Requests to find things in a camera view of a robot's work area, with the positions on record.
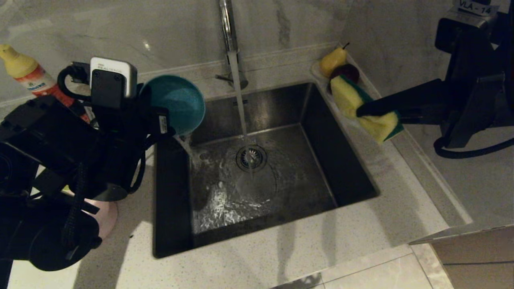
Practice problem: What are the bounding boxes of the blue plastic bowl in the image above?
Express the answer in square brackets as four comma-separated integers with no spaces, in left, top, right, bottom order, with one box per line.
[141,75,206,136]

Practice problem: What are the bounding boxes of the yellow green sponge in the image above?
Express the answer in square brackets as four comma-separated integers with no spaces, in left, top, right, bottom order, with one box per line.
[330,74,404,145]

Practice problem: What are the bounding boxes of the orange yellow detergent bottle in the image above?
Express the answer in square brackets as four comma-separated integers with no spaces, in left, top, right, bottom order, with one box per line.
[0,43,91,123]

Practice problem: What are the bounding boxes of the stainless steel sink basin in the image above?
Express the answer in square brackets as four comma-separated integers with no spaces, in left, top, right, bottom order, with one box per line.
[153,82,380,258]

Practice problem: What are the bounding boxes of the dark red apple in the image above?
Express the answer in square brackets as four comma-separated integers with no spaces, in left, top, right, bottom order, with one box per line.
[329,63,360,85]

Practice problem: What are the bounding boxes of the pink plastic bowl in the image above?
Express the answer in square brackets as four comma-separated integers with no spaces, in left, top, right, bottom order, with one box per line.
[72,189,119,240]

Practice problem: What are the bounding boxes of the yellow pear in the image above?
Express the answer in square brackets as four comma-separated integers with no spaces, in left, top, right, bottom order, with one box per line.
[319,43,349,78]

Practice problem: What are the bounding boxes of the round metal drain strainer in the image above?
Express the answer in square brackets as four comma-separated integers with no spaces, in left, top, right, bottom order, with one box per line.
[236,145,267,173]

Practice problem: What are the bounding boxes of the small white fruit dish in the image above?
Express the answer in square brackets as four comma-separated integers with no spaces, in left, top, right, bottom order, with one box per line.
[310,60,362,106]

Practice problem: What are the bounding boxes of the chrome faucet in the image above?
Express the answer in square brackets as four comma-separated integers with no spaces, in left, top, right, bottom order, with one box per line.
[215,0,249,91]

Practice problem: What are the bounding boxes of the light wooden cabinet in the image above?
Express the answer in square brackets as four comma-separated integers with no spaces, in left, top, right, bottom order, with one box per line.
[408,225,514,289]

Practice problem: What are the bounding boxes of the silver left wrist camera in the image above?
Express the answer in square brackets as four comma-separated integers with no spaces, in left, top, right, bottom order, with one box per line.
[89,57,138,109]

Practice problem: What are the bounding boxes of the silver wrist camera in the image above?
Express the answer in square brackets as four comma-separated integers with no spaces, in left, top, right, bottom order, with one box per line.
[89,57,138,109]
[436,0,500,53]

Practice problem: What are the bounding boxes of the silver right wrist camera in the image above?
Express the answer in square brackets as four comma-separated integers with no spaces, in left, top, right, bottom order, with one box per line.
[436,0,500,53]

